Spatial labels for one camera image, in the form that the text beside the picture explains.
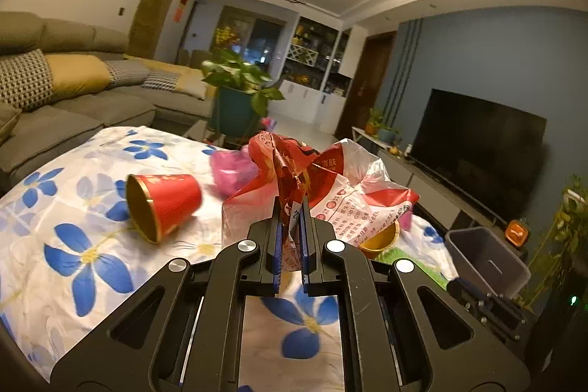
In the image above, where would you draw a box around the small plant in orange pot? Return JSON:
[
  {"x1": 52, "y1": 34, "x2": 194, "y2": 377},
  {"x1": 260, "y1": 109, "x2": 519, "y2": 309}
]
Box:
[{"x1": 365, "y1": 107, "x2": 384, "y2": 136}]

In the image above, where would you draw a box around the tall plant in white pot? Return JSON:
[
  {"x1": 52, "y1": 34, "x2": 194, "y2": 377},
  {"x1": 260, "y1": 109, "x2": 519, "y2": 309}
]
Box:
[{"x1": 524, "y1": 175, "x2": 588, "y2": 310}]

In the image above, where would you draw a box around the yellow flower bouquet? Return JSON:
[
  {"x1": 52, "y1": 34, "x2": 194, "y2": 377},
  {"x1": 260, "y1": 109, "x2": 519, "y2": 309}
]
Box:
[{"x1": 214, "y1": 27, "x2": 242, "y2": 49}]

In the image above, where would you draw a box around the yellow paper cup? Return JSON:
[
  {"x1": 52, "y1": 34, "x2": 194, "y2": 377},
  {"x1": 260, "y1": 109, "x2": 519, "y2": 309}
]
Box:
[{"x1": 358, "y1": 220, "x2": 401, "y2": 259}]

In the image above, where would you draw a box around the yellow cushion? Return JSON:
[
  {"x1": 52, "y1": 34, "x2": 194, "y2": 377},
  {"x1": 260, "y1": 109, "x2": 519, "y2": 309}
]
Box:
[{"x1": 44, "y1": 54, "x2": 115, "y2": 103}]

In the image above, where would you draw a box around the red paper cup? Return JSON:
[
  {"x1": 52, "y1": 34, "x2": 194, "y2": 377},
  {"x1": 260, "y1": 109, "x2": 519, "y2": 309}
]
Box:
[{"x1": 125, "y1": 173, "x2": 203, "y2": 244}]

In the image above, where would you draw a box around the blue floral tablecloth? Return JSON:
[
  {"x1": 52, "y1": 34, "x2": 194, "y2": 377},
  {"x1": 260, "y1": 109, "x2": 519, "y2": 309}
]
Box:
[{"x1": 0, "y1": 126, "x2": 460, "y2": 392}]

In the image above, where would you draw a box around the pink plastic bag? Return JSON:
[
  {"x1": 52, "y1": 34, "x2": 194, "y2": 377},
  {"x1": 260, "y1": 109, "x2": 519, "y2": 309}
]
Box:
[{"x1": 209, "y1": 146, "x2": 262, "y2": 197}]

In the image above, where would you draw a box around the red and white plastic bag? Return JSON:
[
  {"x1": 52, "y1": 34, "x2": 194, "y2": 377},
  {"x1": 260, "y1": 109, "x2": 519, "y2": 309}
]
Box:
[{"x1": 222, "y1": 131, "x2": 420, "y2": 273}]

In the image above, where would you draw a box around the grey plastic bin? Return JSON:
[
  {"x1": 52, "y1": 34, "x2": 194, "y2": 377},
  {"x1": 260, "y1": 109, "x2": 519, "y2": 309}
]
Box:
[{"x1": 445, "y1": 227, "x2": 531, "y2": 301}]

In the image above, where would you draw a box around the white display cabinet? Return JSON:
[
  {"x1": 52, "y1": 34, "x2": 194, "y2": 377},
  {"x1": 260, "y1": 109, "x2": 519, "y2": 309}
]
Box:
[{"x1": 276, "y1": 15, "x2": 354, "y2": 123}]

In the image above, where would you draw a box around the grey sofa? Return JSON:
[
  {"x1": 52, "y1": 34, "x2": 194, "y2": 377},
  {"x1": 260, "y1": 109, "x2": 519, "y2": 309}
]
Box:
[{"x1": 0, "y1": 11, "x2": 216, "y2": 191}]

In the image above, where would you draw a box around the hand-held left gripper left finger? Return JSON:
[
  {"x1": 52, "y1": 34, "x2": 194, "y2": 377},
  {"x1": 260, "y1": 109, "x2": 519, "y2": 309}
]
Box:
[{"x1": 50, "y1": 195, "x2": 282, "y2": 392}]

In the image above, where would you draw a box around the black flat television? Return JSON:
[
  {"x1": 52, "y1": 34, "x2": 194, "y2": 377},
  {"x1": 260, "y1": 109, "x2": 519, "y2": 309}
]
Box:
[{"x1": 410, "y1": 88, "x2": 548, "y2": 223}]

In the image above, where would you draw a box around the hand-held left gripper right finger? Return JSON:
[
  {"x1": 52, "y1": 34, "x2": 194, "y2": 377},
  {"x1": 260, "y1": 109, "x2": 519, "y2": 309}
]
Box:
[{"x1": 301, "y1": 199, "x2": 529, "y2": 392}]

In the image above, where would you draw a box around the yellow sofa blanket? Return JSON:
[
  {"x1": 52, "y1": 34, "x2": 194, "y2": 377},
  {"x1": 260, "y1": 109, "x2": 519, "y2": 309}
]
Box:
[{"x1": 124, "y1": 56, "x2": 213, "y2": 100}]

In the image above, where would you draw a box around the orange pumpkin-shaped gadget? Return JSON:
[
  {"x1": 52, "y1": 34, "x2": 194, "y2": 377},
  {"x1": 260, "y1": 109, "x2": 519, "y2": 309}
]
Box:
[{"x1": 505, "y1": 220, "x2": 530, "y2": 248}]

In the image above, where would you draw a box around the white side table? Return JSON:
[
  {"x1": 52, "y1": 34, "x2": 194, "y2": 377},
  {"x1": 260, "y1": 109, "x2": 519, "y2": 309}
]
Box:
[{"x1": 351, "y1": 126, "x2": 400, "y2": 155}]

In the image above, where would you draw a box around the checkered cushion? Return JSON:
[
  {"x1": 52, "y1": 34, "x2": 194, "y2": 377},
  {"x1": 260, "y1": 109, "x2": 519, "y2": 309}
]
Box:
[{"x1": 140, "y1": 71, "x2": 181, "y2": 92}]

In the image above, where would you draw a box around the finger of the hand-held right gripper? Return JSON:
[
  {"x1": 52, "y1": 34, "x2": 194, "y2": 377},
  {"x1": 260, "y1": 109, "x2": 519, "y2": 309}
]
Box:
[{"x1": 448, "y1": 278, "x2": 529, "y2": 331}]

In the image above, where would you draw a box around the green plant in teal pot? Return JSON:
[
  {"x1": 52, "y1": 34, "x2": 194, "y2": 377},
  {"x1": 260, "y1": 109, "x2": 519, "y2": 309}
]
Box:
[{"x1": 201, "y1": 50, "x2": 286, "y2": 140}]

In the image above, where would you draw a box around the grey patterned cushion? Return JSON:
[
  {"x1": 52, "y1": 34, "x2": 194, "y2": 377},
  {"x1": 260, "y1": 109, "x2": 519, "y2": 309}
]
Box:
[{"x1": 105, "y1": 60, "x2": 150, "y2": 89}]

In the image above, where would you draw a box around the grey television cabinet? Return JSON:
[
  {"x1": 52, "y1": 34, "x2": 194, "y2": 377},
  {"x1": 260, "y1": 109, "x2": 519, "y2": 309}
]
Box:
[{"x1": 377, "y1": 153, "x2": 510, "y2": 237}]

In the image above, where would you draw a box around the dark wooden door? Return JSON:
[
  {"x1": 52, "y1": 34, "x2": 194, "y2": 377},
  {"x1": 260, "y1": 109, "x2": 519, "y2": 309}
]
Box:
[{"x1": 335, "y1": 31, "x2": 397, "y2": 136}]

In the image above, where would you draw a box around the light wooden door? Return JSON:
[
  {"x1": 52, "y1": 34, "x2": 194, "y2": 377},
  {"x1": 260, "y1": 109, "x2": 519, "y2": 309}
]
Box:
[{"x1": 129, "y1": 0, "x2": 184, "y2": 60}]

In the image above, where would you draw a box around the houndstooth cushion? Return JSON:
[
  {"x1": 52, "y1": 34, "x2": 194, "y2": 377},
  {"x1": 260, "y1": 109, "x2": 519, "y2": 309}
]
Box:
[{"x1": 0, "y1": 49, "x2": 55, "y2": 112}]

